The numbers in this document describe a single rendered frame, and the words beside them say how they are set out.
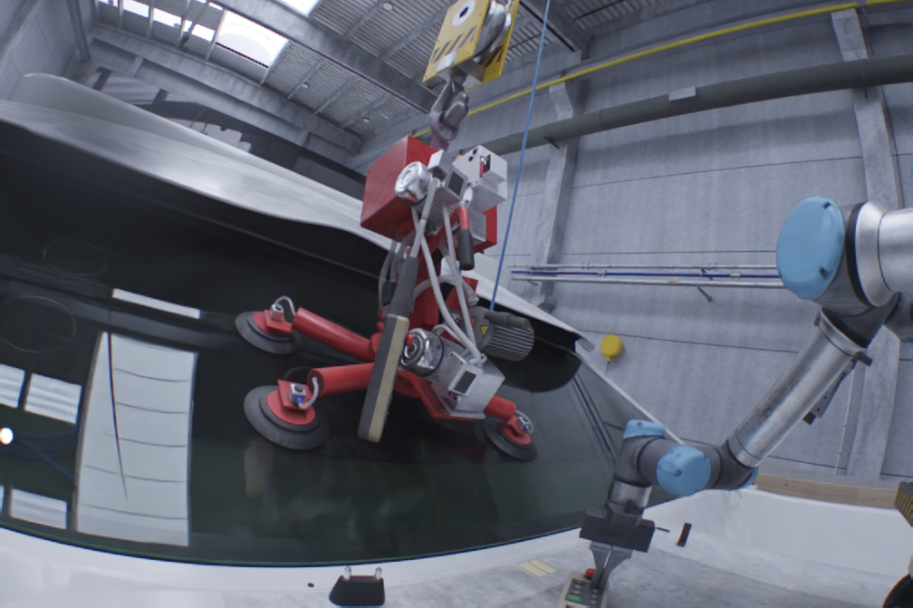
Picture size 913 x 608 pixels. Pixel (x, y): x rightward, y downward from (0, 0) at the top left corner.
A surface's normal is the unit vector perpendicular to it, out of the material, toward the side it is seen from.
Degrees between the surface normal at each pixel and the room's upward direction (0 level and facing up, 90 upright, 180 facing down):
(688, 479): 90
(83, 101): 90
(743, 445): 103
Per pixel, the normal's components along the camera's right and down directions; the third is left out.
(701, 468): 0.17, -0.14
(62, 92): 0.54, -0.03
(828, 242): -0.97, -0.25
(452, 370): -0.64, -0.44
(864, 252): -0.60, -0.03
